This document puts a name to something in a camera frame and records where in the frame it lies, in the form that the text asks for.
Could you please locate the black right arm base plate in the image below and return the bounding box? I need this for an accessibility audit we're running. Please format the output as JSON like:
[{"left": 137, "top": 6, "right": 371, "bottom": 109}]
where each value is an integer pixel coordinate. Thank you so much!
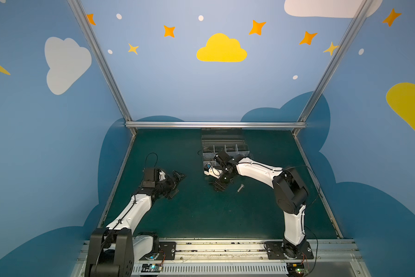
[{"left": 264, "top": 240, "right": 314, "bottom": 260}]

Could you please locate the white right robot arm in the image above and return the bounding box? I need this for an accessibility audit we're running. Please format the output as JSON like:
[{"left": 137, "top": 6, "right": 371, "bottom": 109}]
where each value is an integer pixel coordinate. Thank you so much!
[{"left": 204, "top": 151, "right": 309, "bottom": 247}]

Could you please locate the aluminium frame post left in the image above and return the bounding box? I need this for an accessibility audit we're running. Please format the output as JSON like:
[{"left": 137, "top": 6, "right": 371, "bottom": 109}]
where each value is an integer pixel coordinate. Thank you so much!
[{"left": 68, "top": 0, "right": 137, "bottom": 137}]

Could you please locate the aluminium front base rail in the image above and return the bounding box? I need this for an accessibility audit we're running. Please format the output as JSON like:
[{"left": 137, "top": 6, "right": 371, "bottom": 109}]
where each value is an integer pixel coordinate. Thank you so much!
[{"left": 70, "top": 238, "right": 371, "bottom": 277}]

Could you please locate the clear plastic organizer box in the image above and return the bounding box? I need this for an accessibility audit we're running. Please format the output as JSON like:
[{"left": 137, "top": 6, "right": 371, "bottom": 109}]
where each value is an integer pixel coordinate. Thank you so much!
[{"left": 198, "top": 128, "right": 250, "bottom": 171}]

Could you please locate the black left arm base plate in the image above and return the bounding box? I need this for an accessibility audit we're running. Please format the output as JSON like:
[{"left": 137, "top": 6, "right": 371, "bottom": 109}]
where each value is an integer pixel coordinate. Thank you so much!
[{"left": 140, "top": 241, "right": 176, "bottom": 261}]

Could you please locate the aluminium frame rail back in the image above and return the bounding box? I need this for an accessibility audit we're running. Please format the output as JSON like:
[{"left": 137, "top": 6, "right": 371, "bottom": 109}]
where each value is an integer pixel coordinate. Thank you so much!
[{"left": 125, "top": 121, "right": 307, "bottom": 129}]

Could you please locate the aluminium frame post right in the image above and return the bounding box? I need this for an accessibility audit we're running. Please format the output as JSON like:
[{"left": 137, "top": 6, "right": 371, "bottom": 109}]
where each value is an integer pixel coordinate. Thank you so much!
[{"left": 292, "top": 0, "right": 374, "bottom": 137}]

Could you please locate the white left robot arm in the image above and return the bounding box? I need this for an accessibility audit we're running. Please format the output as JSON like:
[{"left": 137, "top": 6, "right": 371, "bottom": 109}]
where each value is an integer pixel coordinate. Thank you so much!
[{"left": 85, "top": 167, "right": 186, "bottom": 277}]

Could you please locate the aluminium frame post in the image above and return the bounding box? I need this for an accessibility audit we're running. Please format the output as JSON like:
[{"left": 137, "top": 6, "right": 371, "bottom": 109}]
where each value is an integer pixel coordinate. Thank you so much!
[
  {"left": 68, "top": 0, "right": 137, "bottom": 137},
  {"left": 292, "top": 0, "right": 374, "bottom": 137}
]

